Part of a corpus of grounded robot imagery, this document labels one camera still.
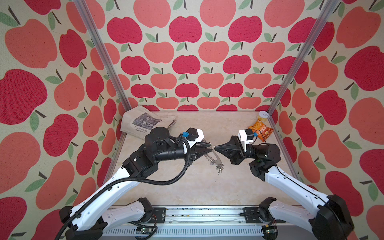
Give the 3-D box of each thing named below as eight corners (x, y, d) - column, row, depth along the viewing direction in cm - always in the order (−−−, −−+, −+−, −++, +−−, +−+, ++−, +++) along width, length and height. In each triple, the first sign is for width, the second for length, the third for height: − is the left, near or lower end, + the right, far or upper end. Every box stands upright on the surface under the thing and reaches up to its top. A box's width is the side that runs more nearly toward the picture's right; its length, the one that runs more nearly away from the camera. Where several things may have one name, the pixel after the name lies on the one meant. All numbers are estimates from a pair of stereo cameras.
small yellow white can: (258, 121, 115) (260, 117, 112) (255, 114, 120) (257, 110, 117) (267, 121, 115) (270, 117, 112) (264, 114, 120) (266, 110, 117)
